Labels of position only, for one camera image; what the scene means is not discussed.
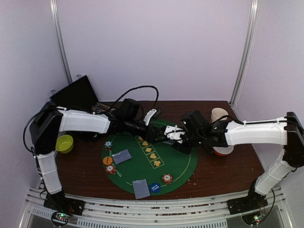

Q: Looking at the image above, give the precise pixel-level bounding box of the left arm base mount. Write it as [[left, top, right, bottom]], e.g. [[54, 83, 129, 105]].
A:
[[43, 192, 85, 216]]

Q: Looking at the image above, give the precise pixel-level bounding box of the grey card deck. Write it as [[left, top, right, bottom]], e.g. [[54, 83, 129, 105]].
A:
[[164, 140, 174, 145]]

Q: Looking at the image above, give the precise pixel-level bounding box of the black poker chip case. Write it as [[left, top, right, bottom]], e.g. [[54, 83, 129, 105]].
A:
[[49, 76, 114, 135]]

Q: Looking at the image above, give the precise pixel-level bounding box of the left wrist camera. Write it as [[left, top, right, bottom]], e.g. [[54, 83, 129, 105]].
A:
[[143, 108, 163, 126]]

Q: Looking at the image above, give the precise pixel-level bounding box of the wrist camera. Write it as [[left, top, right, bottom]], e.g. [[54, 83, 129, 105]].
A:
[[164, 125, 186, 143], [143, 108, 163, 126]]

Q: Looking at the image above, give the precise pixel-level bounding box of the dealt blue playing cards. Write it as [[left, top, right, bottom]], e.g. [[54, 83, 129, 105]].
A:
[[112, 149, 132, 164]]

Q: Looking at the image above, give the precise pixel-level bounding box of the right aluminium frame post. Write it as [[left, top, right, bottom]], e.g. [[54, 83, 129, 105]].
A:
[[230, 0, 260, 108]]

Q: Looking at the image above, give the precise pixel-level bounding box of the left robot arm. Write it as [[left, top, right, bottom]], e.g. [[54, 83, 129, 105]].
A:
[[24, 99, 164, 211]]

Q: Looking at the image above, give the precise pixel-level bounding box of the teal white chip stack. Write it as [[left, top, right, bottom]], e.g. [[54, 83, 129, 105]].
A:
[[104, 141, 113, 151]]

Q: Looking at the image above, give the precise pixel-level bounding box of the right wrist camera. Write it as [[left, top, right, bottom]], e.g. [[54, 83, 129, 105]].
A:
[[164, 125, 186, 143]]

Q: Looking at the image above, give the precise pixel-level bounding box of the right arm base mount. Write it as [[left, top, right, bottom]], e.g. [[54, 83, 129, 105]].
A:
[[227, 193, 268, 215]]

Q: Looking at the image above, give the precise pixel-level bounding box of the lime green bowl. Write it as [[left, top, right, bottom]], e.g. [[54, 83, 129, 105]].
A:
[[56, 135, 74, 154]]

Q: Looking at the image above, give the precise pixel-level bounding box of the cream mug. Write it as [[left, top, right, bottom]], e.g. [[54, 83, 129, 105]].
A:
[[211, 107, 228, 122]]

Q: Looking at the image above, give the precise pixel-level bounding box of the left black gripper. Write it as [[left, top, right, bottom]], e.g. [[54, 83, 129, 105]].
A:
[[125, 117, 169, 144]]

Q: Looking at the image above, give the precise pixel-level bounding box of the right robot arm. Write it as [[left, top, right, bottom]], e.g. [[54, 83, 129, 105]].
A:
[[164, 110, 304, 210]]

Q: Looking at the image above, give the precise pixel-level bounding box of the white orange bowl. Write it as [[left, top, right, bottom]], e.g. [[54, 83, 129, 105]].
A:
[[213, 146, 234, 157]]

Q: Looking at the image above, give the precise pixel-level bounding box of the blue small blind button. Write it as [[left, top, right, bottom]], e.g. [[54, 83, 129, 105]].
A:
[[149, 183, 162, 193]]

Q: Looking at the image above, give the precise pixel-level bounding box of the front aluminium rail frame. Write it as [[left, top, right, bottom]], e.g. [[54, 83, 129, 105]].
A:
[[19, 188, 293, 228]]

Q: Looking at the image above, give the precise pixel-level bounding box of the red poker chip stack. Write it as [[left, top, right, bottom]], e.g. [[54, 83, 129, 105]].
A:
[[162, 174, 173, 184]]

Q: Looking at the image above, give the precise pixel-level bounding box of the orange big blind button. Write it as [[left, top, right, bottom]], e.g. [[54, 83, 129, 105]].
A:
[[103, 156, 113, 166]]

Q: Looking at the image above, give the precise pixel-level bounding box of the round green poker mat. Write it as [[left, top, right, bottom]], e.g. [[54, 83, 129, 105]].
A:
[[102, 132, 198, 196]]

